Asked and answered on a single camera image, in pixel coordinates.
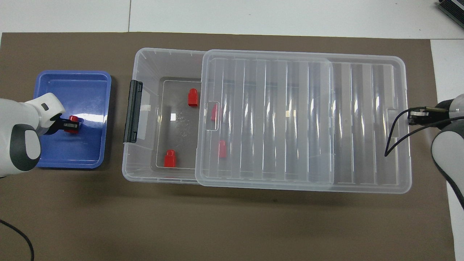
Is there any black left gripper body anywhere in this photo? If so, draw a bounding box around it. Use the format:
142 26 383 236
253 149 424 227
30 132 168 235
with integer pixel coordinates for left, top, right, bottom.
45 113 66 135

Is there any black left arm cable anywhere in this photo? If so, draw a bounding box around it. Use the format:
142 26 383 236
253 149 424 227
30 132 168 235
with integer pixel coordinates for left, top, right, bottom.
0 219 35 261

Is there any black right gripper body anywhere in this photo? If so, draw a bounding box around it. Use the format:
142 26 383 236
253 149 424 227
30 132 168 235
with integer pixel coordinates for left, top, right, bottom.
430 100 455 122

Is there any brown table mat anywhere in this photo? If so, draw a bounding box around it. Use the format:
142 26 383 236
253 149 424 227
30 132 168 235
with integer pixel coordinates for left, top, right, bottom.
0 32 456 261

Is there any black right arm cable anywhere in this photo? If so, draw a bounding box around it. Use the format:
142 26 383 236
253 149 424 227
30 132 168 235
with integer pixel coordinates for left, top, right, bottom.
384 106 464 157

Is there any clear ribbed plastic lid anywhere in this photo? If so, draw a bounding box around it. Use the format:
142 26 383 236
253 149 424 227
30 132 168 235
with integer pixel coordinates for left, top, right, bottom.
195 49 413 194

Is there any dark ribbed device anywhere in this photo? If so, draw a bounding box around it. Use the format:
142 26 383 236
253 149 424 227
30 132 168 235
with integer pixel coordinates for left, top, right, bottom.
437 0 464 29

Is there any clear plastic storage box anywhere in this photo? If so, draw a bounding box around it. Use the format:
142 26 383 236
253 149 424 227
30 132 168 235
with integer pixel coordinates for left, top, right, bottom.
121 48 335 186

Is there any black box latch handle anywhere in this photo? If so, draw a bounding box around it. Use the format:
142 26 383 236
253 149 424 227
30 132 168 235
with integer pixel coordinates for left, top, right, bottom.
123 80 143 144

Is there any blue plastic tray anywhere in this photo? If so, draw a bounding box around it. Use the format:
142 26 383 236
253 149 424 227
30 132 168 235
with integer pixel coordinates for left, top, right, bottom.
33 70 112 169

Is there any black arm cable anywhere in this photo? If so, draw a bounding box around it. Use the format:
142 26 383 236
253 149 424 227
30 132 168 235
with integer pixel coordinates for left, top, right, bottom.
384 106 464 157
0 219 35 261

